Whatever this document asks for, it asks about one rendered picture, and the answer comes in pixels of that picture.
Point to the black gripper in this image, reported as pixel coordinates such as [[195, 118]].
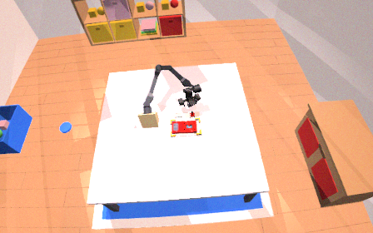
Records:
[[181, 101]]

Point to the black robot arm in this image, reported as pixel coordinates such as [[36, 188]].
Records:
[[185, 82]]

